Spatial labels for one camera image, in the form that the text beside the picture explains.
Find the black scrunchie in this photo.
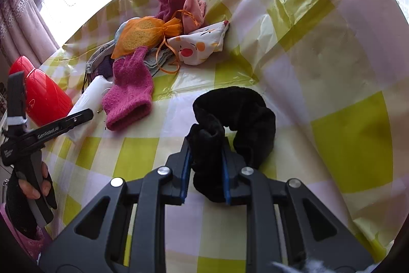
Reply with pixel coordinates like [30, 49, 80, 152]
[187, 86, 276, 203]

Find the pink fleece cloth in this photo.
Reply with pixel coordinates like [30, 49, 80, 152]
[182, 0, 207, 34]

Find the left hand black glove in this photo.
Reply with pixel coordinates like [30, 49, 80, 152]
[6, 162, 58, 238]

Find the red thermos flask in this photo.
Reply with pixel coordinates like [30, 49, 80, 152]
[9, 56, 73, 127]

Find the pink quilted pajamas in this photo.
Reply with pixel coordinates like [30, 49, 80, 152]
[1, 203, 52, 262]

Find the magenta fuzzy glove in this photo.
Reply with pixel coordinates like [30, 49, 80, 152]
[102, 46, 153, 131]

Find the light blue cloth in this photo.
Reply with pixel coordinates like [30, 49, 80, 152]
[114, 21, 128, 44]

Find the orange mesh sponge bag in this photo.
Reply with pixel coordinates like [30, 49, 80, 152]
[111, 10, 199, 74]

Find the white dotted cloth pouch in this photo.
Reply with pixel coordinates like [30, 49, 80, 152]
[167, 20, 230, 66]

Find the yellow checkered plastic tablecloth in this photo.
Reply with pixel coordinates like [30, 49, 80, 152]
[43, 0, 408, 260]

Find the dark red cloth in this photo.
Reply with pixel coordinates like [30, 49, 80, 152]
[155, 0, 186, 21]

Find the grey drawstring pouch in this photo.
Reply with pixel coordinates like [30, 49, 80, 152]
[81, 40, 172, 93]

